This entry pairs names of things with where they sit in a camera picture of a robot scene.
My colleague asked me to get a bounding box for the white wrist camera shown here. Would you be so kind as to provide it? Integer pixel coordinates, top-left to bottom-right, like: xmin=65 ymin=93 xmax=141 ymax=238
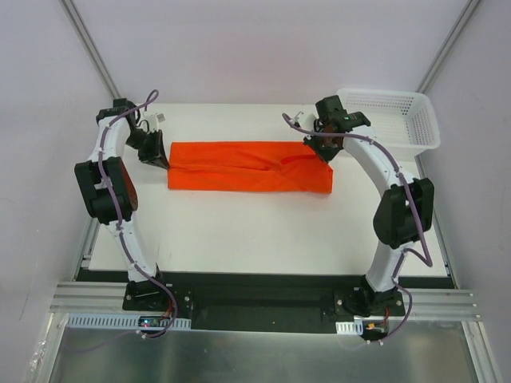
xmin=291 ymin=112 xmax=317 ymax=131
xmin=143 ymin=113 xmax=166 ymax=130

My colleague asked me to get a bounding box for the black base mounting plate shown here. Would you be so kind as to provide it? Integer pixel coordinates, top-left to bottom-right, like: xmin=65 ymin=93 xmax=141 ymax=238
xmin=122 ymin=272 xmax=405 ymax=334

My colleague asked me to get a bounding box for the aluminium front rail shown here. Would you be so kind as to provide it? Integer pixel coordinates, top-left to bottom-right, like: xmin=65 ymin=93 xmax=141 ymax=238
xmin=50 ymin=282 xmax=482 ymax=322

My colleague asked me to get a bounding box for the white plastic basket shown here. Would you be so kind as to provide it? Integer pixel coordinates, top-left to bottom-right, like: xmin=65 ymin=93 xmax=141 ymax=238
xmin=338 ymin=88 xmax=441 ymax=160

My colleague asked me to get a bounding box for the white cable duct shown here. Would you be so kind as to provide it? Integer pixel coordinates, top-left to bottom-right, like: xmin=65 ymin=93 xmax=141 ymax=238
xmin=335 ymin=320 xmax=363 ymax=336
xmin=67 ymin=314 xmax=192 ymax=332

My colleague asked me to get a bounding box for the right white cable duct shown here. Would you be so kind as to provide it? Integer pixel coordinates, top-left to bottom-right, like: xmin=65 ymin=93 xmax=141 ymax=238
xmin=335 ymin=320 xmax=363 ymax=336

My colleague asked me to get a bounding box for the left aluminium frame post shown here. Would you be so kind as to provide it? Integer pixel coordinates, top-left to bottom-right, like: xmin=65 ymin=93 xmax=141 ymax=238
xmin=58 ymin=0 xmax=123 ymax=108

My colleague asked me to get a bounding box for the right aluminium frame post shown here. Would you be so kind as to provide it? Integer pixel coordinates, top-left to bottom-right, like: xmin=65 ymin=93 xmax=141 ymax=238
xmin=416 ymin=0 xmax=484 ymax=94

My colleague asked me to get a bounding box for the orange t shirt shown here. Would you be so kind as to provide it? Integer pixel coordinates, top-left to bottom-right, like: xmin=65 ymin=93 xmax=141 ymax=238
xmin=168 ymin=141 xmax=334 ymax=195

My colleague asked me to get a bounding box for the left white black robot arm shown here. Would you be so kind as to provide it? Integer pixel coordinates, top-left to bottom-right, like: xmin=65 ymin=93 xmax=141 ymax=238
xmin=74 ymin=93 xmax=170 ymax=282

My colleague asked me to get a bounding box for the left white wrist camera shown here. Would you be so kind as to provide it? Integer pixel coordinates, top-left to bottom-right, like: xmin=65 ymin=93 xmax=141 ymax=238
xmin=143 ymin=113 xmax=166 ymax=130

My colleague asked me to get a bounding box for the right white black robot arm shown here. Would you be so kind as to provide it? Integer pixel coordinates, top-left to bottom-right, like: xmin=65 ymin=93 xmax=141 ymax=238
xmin=297 ymin=95 xmax=434 ymax=317

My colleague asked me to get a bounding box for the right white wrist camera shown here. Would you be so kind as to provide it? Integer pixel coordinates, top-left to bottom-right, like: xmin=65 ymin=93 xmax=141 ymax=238
xmin=291 ymin=112 xmax=317 ymax=131

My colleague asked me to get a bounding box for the aluminium frame post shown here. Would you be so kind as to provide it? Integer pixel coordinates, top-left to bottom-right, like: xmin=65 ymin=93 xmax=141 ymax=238
xmin=58 ymin=0 xmax=123 ymax=108
xmin=416 ymin=0 xmax=484 ymax=94

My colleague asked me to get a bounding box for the left white cable duct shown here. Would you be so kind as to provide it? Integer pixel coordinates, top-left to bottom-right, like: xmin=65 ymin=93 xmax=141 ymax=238
xmin=67 ymin=314 xmax=192 ymax=332

